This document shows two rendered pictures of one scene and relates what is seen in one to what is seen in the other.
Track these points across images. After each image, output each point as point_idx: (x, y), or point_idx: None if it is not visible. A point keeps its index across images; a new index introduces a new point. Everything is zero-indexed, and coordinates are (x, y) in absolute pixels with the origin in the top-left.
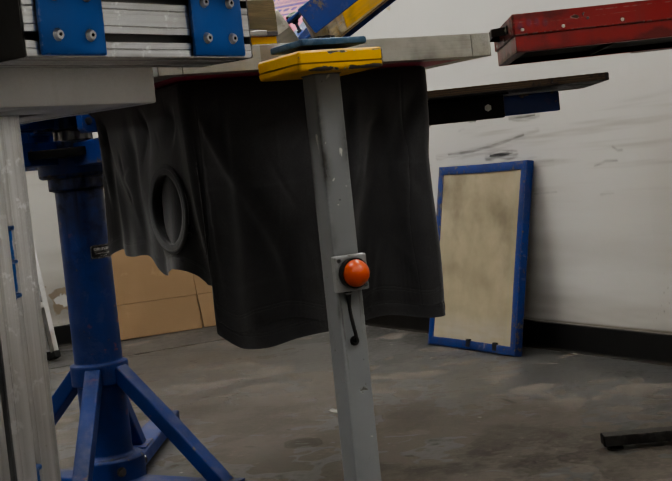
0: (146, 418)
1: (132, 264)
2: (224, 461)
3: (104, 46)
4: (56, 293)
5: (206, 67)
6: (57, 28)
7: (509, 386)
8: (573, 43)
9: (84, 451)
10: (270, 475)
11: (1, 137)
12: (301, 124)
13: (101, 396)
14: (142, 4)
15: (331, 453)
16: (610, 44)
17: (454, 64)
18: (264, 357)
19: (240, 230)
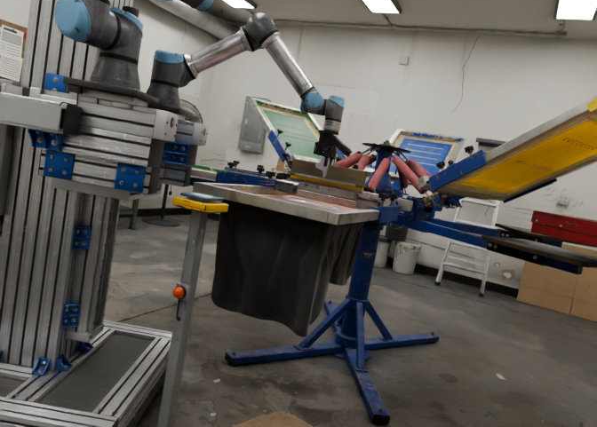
0: (437, 334)
1: (544, 272)
2: (406, 364)
3: (69, 177)
4: (505, 271)
5: (209, 193)
6: (50, 168)
7: None
8: (564, 238)
9: (321, 326)
10: (400, 379)
11: (97, 197)
12: (261, 227)
13: (348, 310)
14: (94, 165)
15: (442, 388)
16: None
17: None
18: (550, 339)
19: (229, 260)
